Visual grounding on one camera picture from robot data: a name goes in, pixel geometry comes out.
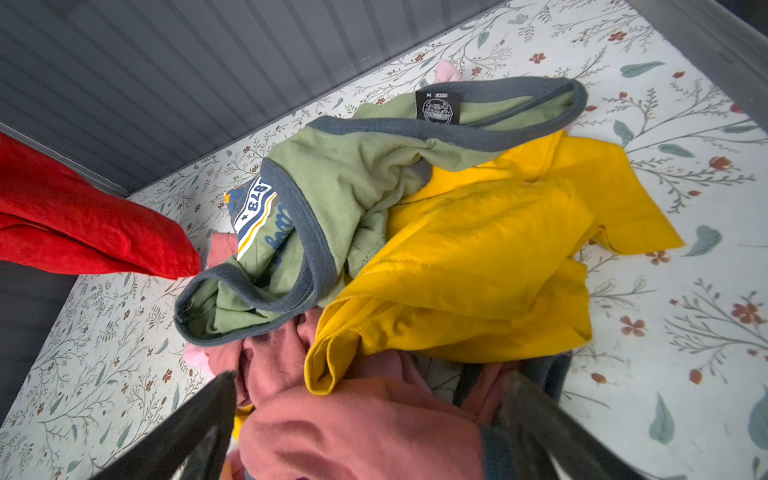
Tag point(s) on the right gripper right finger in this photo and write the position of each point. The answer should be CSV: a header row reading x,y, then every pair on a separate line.
x,y
544,441

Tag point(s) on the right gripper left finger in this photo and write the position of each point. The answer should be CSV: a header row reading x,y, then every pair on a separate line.
x,y
192,443

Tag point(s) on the red cloth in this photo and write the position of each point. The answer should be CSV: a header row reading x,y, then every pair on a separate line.
x,y
55,221

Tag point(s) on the dusty red shirt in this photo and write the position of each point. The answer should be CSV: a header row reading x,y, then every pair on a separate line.
x,y
335,393

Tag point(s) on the floral patterned table mat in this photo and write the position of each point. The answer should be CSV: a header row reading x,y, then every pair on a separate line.
x,y
674,376

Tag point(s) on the yellow shirt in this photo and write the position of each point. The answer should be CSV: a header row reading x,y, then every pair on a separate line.
x,y
536,205

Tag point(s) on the green shirt with grey trim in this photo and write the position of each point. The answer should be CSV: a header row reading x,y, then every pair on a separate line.
x,y
317,211

